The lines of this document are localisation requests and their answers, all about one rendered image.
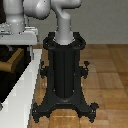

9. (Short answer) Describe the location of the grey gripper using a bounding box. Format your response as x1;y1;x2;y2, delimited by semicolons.
0;23;38;46

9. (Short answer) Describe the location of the brown wooden block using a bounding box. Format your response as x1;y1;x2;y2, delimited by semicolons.
0;47;26;73

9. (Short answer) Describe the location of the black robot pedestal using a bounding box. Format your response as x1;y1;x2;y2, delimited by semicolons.
32;31;100;122

